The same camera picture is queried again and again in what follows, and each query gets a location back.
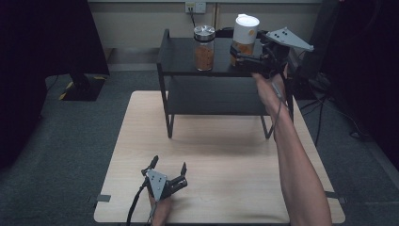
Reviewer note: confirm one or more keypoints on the black chair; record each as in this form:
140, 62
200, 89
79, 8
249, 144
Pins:
224, 32

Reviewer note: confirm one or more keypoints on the jar with white lid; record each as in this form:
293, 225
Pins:
246, 31

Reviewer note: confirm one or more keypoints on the person's left hand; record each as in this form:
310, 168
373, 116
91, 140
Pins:
161, 212

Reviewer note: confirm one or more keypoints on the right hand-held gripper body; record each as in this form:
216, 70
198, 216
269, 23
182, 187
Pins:
273, 59

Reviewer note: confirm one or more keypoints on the person's right hand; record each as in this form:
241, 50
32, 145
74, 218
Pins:
269, 89

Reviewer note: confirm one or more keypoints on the black two-tier shelf rack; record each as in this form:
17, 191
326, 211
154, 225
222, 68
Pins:
188, 94

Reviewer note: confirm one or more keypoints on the black stand base with striped tape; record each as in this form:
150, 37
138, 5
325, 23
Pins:
83, 89

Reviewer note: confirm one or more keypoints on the black curtain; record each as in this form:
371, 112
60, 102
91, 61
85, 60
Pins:
367, 62
40, 62

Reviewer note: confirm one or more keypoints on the white wall socket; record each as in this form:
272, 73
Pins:
195, 7

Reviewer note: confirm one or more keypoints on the glass jar with silver lid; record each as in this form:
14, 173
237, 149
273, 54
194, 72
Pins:
204, 50

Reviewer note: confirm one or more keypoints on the grey tape strip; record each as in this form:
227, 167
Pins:
103, 198
337, 197

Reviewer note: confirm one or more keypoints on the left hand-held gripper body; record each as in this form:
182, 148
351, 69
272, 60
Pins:
160, 185

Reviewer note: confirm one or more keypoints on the dark upright panel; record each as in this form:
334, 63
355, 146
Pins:
323, 28

